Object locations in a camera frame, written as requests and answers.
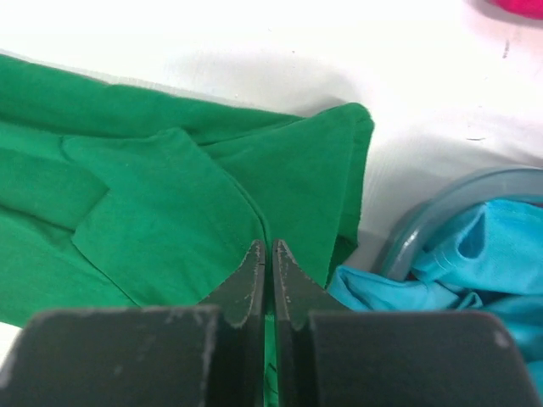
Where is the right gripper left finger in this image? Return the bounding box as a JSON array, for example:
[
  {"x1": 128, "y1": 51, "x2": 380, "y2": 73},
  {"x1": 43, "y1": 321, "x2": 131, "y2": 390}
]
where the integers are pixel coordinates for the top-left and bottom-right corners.
[{"x1": 1, "y1": 240, "x2": 266, "y2": 406}]

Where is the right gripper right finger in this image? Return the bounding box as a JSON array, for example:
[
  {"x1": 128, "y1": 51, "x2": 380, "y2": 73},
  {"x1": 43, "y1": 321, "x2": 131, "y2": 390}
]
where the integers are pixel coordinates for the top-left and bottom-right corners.
[{"x1": 272, "y1": 240, "x2": 533, "y2": 406}]

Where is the green t shirt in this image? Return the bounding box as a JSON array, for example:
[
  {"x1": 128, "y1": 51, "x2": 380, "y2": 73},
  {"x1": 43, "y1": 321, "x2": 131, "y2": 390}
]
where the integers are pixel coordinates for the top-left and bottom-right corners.
[{"x1": 0, "y1": 53, "x2": 377, "y2": 407}]

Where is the turquoise t shirt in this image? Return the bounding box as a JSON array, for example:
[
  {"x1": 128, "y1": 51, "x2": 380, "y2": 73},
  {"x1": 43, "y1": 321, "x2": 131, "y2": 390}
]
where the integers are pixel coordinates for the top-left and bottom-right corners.
[{"x1": 326, "y1": 198, "x2": 543, "y2": 365}]

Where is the folded pink t shirt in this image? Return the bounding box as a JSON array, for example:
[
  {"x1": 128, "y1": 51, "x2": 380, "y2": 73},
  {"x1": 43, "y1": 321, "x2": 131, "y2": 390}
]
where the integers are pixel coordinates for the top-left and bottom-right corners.
[{"x1": 488, "y1": 0, "x2": 543, "y2": 21}]

